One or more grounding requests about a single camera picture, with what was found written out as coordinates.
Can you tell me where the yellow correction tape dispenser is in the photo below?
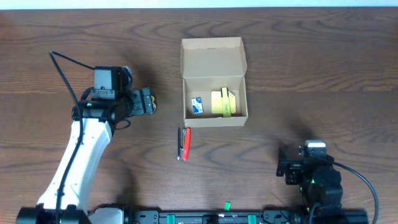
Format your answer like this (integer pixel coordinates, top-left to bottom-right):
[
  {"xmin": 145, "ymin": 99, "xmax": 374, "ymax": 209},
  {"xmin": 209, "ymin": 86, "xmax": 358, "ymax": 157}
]
[{"xmin": 150, "ymin": 95, "xmax": 157, "ymax": 114}]

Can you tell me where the cardboard box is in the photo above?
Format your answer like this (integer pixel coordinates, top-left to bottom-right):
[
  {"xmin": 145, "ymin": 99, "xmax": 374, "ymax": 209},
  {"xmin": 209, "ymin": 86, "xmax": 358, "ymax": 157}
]
[{"xmin": 180, "ymin": 37, "xmax": 249, "ymax": 128}]

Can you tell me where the green tape piece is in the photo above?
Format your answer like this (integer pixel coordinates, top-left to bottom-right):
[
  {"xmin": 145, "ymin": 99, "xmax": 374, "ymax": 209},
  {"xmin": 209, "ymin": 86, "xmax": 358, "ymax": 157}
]
[{"xmin": 224, "ymin": 202, "xmax": 231, "ymax": 211}]

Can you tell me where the blue white staples box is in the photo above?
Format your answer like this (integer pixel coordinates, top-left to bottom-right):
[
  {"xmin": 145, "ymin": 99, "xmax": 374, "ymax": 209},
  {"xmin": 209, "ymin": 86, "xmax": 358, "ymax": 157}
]
[{"xmin": 191, "ymin": 97, "xmax": 203, "ymax": 114}]

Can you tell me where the yellow highlighter pen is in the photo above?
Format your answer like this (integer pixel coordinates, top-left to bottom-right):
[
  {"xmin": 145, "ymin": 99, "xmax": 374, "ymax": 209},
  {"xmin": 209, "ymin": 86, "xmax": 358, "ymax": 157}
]
[{"xmin": 221, "ymin": 87, "xmax": 231, "ymax": 118}]

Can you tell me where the black mounting rail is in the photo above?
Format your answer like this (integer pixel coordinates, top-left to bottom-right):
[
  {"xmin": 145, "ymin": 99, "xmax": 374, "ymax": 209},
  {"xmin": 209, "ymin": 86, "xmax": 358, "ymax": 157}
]
[{"xmin": 90, "ymin": 210, "xmax": 369, "ymax": 224}]

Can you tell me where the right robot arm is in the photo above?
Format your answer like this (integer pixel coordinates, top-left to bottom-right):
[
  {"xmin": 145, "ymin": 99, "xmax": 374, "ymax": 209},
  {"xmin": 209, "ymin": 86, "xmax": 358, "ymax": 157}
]
[{"xmin": 276, "ymin": 146, "xmax": 343, "ymax": 210}]

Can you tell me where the red black stapler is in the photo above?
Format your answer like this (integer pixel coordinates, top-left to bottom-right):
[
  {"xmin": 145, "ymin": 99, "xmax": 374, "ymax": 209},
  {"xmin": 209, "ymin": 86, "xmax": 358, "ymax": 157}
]
[{"xmin": 177, "ymin": 128, "xmax": 192, "ymax": 161}]

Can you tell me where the yellow spiral notepad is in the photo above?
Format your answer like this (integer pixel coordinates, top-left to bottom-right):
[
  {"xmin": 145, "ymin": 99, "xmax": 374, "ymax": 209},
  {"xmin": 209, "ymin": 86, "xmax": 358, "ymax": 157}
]
[{"xmin": 211, "ymin": 91, "xmax": 236, "ymax": 114}]

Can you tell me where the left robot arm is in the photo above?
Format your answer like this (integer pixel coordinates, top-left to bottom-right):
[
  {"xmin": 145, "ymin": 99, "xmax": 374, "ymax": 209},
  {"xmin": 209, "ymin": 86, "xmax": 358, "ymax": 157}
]
[{"xmin": 16, "ymin": 66, "xmax": 157, "ymax": 223}]

